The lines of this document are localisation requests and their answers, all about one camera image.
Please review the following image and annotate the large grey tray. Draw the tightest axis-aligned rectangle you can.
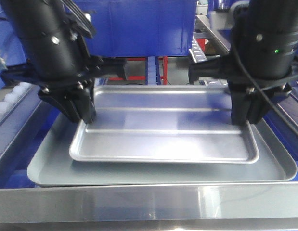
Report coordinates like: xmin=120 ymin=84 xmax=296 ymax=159
xmin=27 ymin=115 xmax=297 ymax=186

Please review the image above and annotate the small silver ribbed tray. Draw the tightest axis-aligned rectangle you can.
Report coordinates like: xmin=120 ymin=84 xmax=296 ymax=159
xmin=69 ymin=85 xmax=259 ymax=164

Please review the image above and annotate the shelf steel guide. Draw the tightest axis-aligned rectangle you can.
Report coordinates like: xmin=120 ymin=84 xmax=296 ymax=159
xmin=194 ymin=14 xmax=298 ymax=154
xmin=0 ymin=86 xmax=52 ymax=175

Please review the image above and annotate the right blue crate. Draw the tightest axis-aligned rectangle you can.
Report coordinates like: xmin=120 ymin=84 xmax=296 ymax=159
xmin=208 ymin=0 xmax=249 ymax=49

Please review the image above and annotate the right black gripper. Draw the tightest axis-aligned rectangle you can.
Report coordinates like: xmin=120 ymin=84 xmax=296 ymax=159
xmin=188 ymin=56 xmax=298 ymax=126

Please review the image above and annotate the shelf right steel guide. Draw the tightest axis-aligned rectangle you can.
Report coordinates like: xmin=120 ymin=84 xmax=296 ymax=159
xmin=194 ymin=14 xmax=298 ymax=154

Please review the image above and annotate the shelf left steel guide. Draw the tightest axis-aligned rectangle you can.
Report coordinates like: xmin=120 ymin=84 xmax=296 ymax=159
xmin=0 ymin=86 xmax=52 ymax=175

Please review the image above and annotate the red steel floor frame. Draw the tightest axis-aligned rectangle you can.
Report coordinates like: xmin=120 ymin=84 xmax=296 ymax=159
xmin=108 ymin=56 xmax=168 ymax=85

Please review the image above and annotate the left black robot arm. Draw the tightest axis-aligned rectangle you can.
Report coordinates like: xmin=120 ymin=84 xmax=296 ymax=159
xmin=0 ymin=0 xmax=126 ymax=124

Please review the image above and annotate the blue crate on shelf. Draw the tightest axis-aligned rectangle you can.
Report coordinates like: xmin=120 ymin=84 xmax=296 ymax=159
xmin=75 ymin=0 xmax=196 ymax=57

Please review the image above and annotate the shelf roller rail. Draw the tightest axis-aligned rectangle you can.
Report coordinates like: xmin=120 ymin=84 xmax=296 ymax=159
xmin=189 ymin=37 xmax=207 ymax=63
xmin=0 ymin=82 xmax=33 ymax=125
xmin=145 ymin=56 xmax=161 ymax=85

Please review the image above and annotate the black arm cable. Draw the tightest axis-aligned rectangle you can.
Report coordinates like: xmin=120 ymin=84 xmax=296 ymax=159
xmin=229 ymin=4 xmax=298 ymax=142
xmin=59 ymin=0 xmax=98 ymax=39

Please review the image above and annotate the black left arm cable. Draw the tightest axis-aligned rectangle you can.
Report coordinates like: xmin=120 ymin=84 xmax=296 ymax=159
xmin=59 ymin=0 xmax=98 ymax=39

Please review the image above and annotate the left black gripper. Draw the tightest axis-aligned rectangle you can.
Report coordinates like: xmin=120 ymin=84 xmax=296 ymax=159
xmin=0 ymin=55 xmax=126 ymax=124

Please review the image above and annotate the shelf centre roller rail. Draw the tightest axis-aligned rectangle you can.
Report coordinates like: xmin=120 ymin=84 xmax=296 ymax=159
xmin=145 ymin=56 xmax=161 ymax=85

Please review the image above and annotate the shelf left roller rail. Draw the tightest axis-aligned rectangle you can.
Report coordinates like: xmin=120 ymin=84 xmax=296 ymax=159
xmin=0 ymin=82 xmax=33 ymax=125

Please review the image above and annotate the steel rack front bar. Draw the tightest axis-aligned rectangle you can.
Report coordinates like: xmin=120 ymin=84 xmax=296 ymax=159
xmin=0 ymin=182 xmax=298 ymax=231

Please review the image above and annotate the left blue crate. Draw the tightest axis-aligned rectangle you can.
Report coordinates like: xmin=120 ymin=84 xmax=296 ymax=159
xmin=0 ymin=5 xmax=26 ymax=89

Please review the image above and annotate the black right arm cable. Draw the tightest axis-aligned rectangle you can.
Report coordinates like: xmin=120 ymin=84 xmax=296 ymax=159
xmin=229 ymin=4 xmax=298 ymax=142

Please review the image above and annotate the shelf right roller rail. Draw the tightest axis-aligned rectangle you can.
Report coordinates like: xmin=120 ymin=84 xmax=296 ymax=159
xmin=189 ymin=37 xmax=207 ymax=63

